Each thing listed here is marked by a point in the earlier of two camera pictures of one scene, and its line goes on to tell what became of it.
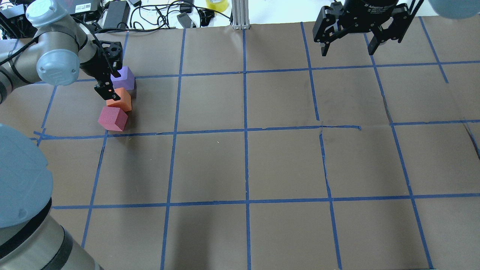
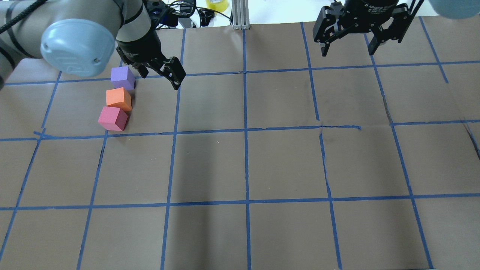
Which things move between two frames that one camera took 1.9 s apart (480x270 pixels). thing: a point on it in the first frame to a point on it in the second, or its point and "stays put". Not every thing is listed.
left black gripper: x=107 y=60 to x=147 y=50
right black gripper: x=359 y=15 stays put
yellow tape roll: x=219 y=6 stays put
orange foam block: x=125 y=103 stays put
